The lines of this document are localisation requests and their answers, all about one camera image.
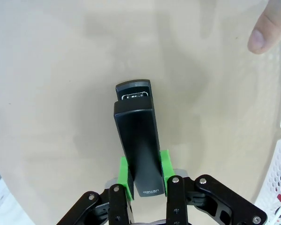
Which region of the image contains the person's right hand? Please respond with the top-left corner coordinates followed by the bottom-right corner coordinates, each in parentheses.
top-left (247, 0), bottom-right (281, 55)

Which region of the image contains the black stapler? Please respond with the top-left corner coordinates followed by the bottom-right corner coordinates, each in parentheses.
top-left (114, 79), bottom-right (167, 198)

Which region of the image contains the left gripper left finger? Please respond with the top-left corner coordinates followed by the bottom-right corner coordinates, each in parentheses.
top-left (57, 156), bottom-right (134, 225)

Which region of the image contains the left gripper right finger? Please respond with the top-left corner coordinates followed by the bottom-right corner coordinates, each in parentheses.
top-left (159, 150), bottom-right (267, 225)

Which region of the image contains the white perforated plastic basket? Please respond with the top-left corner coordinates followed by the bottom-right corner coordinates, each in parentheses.
top-left (254, 137), bottom-right (281, 225)

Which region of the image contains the red CAMPUS pencil case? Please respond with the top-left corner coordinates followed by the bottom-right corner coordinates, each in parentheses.
top-left (275, 173), bottom-right (281, 204)

